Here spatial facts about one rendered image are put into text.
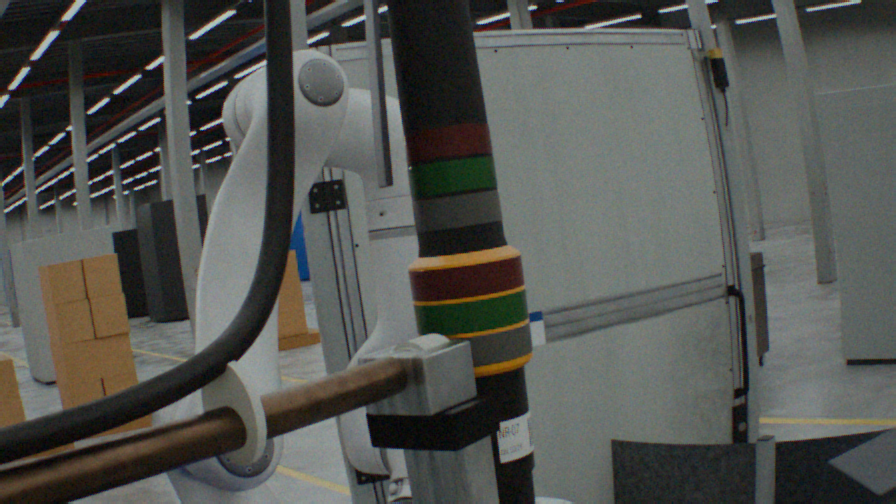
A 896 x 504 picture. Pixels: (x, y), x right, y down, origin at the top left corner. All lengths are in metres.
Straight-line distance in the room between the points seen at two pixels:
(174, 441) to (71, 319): 8.25
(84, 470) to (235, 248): 0.83
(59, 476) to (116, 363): 8.44
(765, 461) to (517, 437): 1.86
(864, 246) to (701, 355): 4.34
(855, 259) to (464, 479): 6.62
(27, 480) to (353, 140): 0.97
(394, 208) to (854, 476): 0.65
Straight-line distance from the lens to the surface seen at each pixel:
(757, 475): 2.26
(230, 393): 0.29
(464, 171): 0.38
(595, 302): 2.48
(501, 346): 0.38
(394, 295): 1.17
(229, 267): 1.06
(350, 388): 0.33
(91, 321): 8.58
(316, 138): 1.06
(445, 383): 0.36
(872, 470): 1.09
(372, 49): 0.39
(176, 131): 11.62
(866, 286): 6.94
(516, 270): 0.39
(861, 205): 6.87
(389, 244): 1.17
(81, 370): 8.57
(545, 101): 2.43
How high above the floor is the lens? 1.61
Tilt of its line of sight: 3 degrees down
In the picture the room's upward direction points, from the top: 8 degrees counter-clockwise
